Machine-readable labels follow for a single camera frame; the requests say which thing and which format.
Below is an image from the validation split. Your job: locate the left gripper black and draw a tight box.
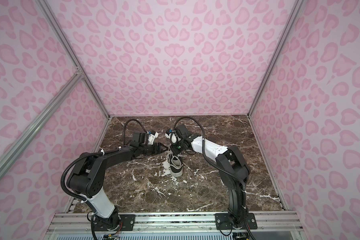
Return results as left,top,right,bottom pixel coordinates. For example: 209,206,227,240
139,142,169,156

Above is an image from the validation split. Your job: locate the white shoelace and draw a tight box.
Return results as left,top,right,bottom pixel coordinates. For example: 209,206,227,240
167,153,183,169

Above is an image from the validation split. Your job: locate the black white canvas sneaker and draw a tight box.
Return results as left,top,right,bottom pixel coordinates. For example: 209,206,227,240
168,154,183,178

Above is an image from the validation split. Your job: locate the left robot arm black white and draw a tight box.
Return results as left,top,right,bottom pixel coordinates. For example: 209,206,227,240
60,143,169,231

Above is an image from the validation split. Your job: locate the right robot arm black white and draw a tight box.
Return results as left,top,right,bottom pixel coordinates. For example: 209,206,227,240
170,135,251,229

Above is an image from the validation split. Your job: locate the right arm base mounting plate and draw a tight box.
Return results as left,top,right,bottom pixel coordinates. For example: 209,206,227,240
214,213,258,230

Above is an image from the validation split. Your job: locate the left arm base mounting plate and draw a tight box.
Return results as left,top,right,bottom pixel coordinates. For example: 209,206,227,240
92,214,136,232

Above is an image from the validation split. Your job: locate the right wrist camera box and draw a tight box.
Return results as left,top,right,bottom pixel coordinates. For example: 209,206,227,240
165,124,191,144

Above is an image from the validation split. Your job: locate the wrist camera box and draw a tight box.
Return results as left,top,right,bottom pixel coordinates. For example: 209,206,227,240
165,124,191,144
130,131,159,148

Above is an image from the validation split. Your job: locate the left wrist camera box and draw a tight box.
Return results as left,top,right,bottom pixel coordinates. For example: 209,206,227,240
130,131,159,148

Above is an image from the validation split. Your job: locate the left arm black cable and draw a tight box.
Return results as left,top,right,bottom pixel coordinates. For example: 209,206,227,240
122,118,148,146

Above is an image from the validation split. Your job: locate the aluminium front rail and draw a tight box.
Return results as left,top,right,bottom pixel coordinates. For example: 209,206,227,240
43,211,307,240

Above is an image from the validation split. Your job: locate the diagonal aluminium frame bar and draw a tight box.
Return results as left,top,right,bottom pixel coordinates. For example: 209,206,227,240
0,71,83,181

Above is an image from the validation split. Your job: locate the right corner aluminium post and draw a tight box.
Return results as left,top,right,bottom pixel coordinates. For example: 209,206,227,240
247,0,307,119

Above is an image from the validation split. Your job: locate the corner aluminium post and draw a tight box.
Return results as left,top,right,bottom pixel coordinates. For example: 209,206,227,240
36,0,111,120
247,0,307,119

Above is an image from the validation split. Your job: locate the left corner aluminium post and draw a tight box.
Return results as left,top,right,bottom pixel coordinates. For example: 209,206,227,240
36,0,111,120

